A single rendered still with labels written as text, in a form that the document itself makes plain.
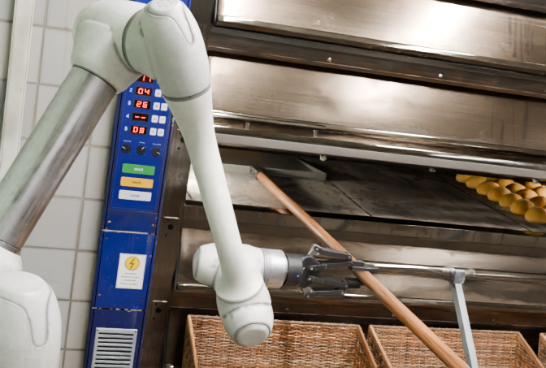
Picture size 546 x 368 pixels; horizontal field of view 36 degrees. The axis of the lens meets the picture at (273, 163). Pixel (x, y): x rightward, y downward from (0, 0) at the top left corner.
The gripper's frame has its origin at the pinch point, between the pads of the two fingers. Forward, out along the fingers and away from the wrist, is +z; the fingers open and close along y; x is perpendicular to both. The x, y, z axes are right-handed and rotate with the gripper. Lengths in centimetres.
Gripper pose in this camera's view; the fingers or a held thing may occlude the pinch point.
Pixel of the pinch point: (361, 274)
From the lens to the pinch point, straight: 203.0
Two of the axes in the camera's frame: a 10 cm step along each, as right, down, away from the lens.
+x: 2.7, 2.4, -9.3
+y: -1.7, 9.6, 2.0
